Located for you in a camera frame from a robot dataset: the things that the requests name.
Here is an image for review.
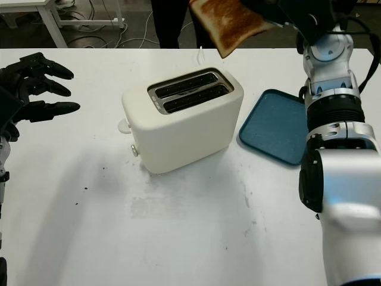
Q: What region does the white metal desk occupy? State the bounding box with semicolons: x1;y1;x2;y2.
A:
0;0;126;48

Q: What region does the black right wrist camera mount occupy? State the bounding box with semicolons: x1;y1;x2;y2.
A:
296;11;339;46

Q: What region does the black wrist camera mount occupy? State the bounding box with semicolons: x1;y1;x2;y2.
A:
0;88;23;128
296;11;339;46

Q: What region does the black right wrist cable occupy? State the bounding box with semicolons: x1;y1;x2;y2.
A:
339;14;381;94

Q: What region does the slice of toast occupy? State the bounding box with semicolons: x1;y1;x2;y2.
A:
189;0;277;59

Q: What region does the white toaster power cord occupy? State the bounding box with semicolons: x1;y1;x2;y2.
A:
195;45;207;69

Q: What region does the black floor cable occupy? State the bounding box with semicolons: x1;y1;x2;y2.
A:
67;35;121;48

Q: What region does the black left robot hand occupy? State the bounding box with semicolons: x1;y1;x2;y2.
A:
0;52;81;123

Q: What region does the teal plastic tray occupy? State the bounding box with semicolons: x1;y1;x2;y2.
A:
237;88;311;167

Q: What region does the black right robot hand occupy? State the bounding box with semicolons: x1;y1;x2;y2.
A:
240;0;340;30

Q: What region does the person in black trousers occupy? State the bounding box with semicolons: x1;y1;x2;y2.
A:
151;0;220;49

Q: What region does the long white floor cable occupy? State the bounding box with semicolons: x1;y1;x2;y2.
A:
117;11;193;48

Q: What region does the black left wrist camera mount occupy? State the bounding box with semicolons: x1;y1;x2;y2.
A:
0;88;23;128

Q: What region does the cream white toaster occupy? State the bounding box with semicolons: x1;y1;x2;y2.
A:
117;67;245;175

